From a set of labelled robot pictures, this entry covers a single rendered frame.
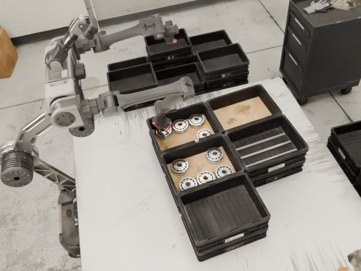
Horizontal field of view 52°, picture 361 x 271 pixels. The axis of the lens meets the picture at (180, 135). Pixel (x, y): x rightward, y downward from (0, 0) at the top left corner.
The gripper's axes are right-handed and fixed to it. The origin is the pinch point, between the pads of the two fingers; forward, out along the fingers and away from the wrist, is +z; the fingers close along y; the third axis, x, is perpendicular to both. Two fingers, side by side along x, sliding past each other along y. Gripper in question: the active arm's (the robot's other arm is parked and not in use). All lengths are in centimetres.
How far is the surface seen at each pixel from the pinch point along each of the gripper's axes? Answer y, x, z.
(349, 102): -84, -173, 87
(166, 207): -26.7, 38.0, 16.7
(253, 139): -52, -24, 4
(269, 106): -49, -50, -1
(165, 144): -6.2, 6.7, 4.0
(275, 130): -60, -36, 4
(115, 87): 88, -45, 39
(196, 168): -32.7, 12.7, 3.7
